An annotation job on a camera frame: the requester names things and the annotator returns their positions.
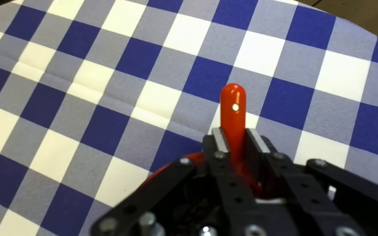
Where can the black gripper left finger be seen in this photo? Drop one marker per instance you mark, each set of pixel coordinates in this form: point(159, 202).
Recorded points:
point(184, 200)

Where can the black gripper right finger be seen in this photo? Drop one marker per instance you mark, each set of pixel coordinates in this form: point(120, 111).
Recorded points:
point(321, 200)

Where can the blue white checked tablecloth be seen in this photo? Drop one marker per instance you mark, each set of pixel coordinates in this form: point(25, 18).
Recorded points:
point(111, 86)

